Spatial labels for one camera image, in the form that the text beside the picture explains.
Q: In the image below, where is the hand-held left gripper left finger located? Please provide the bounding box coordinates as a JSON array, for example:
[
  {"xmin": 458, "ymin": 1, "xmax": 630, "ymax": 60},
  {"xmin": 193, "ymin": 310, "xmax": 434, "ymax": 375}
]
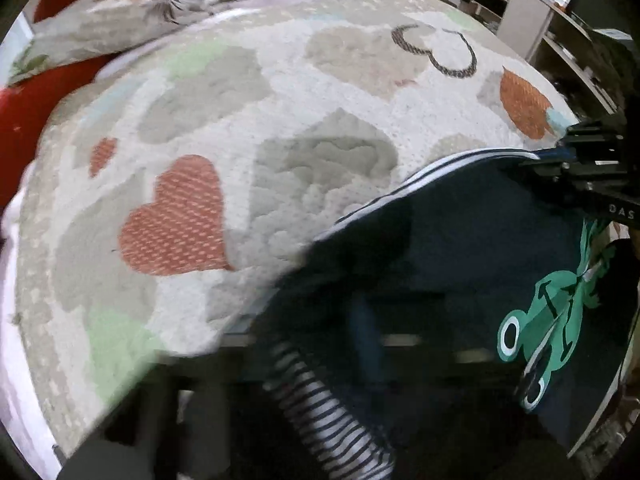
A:
[{"xmin": 60, "ymin": 355, "xmax": 231, "ymax": 480}]

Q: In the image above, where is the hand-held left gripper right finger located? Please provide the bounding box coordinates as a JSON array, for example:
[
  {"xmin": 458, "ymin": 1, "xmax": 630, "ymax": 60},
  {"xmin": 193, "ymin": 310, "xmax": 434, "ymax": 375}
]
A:
[{"xmin": 347, "ymin": 297, "xmax": 426, "ymax": 386}]

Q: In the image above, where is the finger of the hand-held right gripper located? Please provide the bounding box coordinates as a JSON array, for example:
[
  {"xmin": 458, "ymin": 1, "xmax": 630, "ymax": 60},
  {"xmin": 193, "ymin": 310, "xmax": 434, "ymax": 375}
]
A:
[
  {"xmin": 517, "ymin": 149, "xmax": 621, "ymax": 196},
  {"xmin": 562, "ymin": 119, "xmax": 626, "ymax": 150}
]

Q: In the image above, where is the navy frog print shirt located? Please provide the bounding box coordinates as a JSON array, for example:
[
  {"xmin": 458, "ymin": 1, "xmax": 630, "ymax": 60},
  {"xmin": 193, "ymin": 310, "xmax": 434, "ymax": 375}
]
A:
[{"xmin": 220, "ymin": 147, "xmax": 632, "ymax": 480}]

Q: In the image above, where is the wooden shelf unit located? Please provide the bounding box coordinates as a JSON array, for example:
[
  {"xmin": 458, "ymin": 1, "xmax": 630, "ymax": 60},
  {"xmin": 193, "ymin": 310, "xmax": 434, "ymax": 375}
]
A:
[{"xmin": 457, "ymin": 0, "xmax": 623, "ymax": 116}]

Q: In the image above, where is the white bedsheet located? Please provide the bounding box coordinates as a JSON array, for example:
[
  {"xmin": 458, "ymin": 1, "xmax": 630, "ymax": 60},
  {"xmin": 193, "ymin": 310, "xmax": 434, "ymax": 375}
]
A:
[{"xmin": 0, "ymin": 195, "xmax": 63, "ymax": 476}]

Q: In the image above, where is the heart patterned blanket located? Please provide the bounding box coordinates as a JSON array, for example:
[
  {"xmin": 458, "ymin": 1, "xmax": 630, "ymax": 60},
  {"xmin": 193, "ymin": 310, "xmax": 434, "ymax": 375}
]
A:
[{"xmin": 12, "ymin": 0, "xmax": 581, "ymax": 453}]

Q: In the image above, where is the red cloth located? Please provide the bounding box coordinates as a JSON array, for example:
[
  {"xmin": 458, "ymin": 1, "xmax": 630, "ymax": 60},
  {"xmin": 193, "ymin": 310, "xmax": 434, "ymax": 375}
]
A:
[{"xmin": 0, "ymin": 0, "xmax": 108, "ymax": 206}]

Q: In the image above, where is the floral pillow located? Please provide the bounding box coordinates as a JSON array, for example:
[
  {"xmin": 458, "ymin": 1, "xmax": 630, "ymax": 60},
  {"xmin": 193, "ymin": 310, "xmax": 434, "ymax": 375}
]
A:
[{"xmin": 7, "ymin": 0, "xmax": 236, "ymax": 86}]

